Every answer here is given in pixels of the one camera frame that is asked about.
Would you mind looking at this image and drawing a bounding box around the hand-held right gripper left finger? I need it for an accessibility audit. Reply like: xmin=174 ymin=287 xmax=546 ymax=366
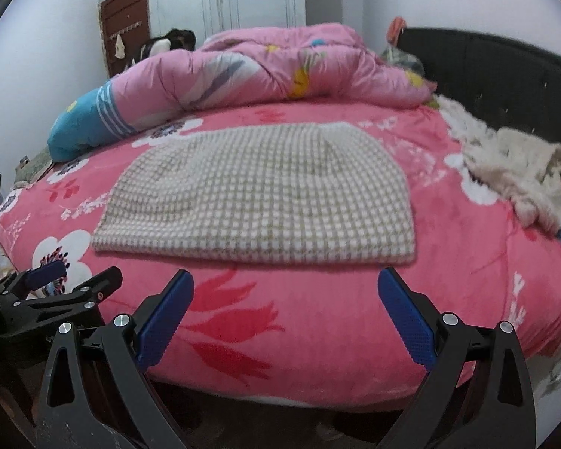
xmin=34 ymin=269 xmax=196 ymax=449

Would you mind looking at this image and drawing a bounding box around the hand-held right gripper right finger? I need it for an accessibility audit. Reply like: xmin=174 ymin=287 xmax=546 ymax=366
xmin=378 ymin=268 xmax=537 ymax=449

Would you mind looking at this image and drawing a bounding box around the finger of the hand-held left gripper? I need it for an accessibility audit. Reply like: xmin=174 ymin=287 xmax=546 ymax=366
xmin=0 ymin=261 xmax=70 ymax=302
xmin=51 ymin=266 xmax=123 ymax=310

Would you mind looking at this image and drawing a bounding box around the beige white checked sweater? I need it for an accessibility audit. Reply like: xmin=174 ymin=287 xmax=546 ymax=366
xmin=91 ymin=122 xmax=417 ymax=265

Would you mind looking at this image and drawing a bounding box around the pink floral bed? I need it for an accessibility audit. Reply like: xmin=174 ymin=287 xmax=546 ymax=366
xmin=0 ymin=100 xmax=561 ymax=407

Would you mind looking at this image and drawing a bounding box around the green patterned cloth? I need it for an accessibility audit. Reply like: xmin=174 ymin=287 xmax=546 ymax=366
xmin=13 ymin=147 xmax=53 ymax=184

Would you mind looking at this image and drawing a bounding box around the white fuzzy garment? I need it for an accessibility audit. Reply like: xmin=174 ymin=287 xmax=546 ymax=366
xmin=432 ymin=94 xmax=561 ymax=235

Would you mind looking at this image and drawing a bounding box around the pink printed quilt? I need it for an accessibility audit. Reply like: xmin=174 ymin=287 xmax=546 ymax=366
xmin=47 ymin=22 xmax=438 ymax=162

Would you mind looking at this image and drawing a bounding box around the black and white item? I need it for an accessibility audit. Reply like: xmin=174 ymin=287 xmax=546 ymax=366
xmin=130 ymin=28 xmax=197 ymax=68

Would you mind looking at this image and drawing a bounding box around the grey green cloth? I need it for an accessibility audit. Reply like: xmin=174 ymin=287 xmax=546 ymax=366
xmin=382 ymin=44 xmax=424 ymax=78

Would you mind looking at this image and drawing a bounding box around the black bed headboard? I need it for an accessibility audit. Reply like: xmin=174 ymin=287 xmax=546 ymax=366
xmin=399 ymin=27 xmax=561 ymax=160

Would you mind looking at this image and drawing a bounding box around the brown door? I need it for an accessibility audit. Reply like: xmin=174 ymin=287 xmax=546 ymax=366
xmin=98 ymin=0 xmax=151 ymax=78

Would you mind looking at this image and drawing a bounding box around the orange cloth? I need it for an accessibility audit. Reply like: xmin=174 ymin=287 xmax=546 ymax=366
xmin=387 ymin=17 xmax=407 ymax=46

